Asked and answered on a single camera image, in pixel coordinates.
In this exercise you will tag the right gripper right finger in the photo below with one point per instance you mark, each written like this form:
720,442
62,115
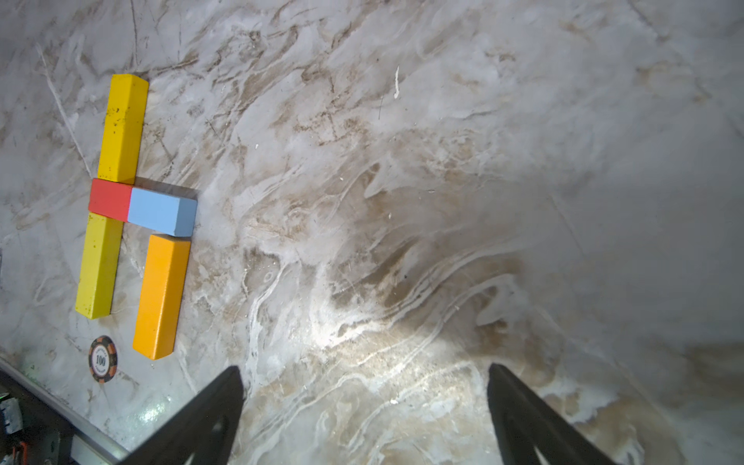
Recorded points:
528,429

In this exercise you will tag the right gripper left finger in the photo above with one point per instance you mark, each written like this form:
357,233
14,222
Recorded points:
203,431

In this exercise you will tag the orange-yellow block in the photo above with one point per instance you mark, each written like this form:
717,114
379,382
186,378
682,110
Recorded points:
161,296

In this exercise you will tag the lime yellow block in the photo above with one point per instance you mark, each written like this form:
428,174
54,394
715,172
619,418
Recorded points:
101,249

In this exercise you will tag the light blue block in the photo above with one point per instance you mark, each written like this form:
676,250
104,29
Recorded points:
162,213

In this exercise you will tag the red block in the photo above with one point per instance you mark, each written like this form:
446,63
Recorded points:
110,199

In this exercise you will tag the aluminium front rail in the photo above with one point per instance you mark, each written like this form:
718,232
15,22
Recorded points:
90,445

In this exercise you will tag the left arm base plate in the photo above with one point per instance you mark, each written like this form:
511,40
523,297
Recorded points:
31,431

